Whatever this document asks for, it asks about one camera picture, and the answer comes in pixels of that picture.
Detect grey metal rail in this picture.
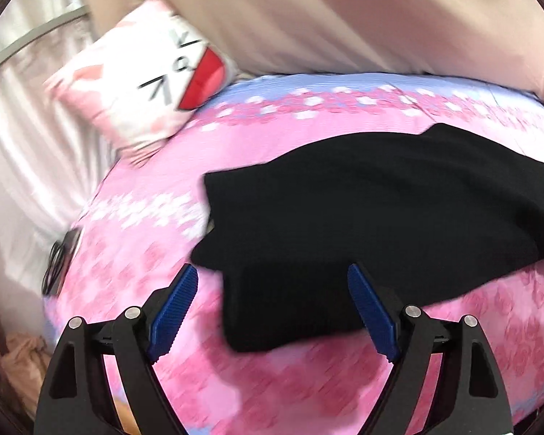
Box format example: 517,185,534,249
0,4,91,80

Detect black pants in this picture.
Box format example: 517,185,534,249
190,122,544,354

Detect small black object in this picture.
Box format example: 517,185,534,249
42,228,83,297

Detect beige crumpled cloth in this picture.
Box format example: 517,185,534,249
0,331,47,420

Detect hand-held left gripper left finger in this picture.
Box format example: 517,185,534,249
34,263,199,435

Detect white satin curtain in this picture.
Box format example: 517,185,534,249
0,0,132,282

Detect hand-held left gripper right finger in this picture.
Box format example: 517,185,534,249
347,263,515,435

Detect pink floral bedspread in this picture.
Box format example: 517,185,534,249
41,72,544,435

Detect cat face pillow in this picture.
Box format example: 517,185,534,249
43,0,241,168

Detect beige padded headboard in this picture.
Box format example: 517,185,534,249
79,0,544,109

